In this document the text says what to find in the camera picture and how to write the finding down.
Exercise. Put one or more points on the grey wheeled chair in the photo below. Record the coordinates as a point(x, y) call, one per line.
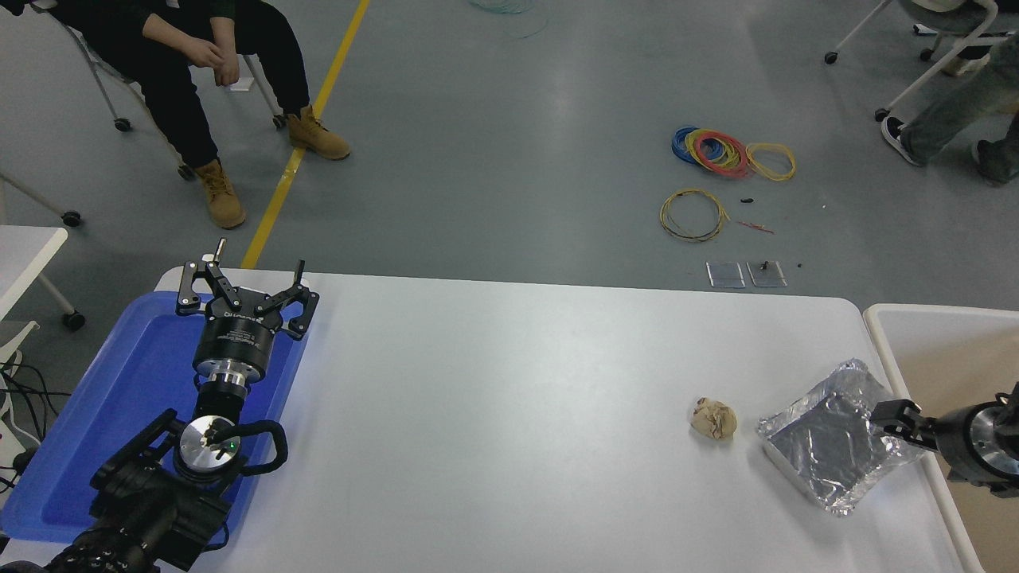
point(99, 79)

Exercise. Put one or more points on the silver foil tray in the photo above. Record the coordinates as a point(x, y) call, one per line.
point(828, 450)

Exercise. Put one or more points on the seated person's right hand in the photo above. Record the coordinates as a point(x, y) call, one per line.
point(207, 54)

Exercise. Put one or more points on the white-legged wheeled chair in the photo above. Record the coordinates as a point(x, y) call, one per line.
point(947, 16)

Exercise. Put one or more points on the large pale bin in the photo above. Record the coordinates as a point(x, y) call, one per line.
point(971, 358)

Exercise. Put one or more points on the blue plastic tray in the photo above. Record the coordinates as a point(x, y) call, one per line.
point(119, 398)

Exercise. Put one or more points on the grey caster leg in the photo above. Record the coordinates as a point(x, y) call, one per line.
point(48, 205)

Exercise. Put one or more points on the seated person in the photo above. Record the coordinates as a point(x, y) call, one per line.
point(171, 87)

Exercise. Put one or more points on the white paper scrap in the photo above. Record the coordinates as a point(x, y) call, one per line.
point(241, 86)

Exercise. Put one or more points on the seated person's left hand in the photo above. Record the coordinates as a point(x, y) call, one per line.
point(227, 72)

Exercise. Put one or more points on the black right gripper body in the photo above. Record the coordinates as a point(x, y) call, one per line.
point(959, 442)

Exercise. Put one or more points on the clear plastic plate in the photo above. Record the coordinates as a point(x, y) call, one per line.
point(725, 274)
point(767, 275)

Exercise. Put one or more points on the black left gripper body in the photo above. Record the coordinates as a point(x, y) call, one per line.
point(235, 338)

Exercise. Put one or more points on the crumpled tan paper ball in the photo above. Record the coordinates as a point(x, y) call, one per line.
point(714, 419)

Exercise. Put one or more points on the standing person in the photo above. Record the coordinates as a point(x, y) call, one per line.
point(955, 111)

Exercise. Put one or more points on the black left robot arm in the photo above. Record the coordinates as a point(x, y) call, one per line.
point(143, 509)

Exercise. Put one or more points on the white side table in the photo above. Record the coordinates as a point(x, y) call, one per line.
point(24, 255)

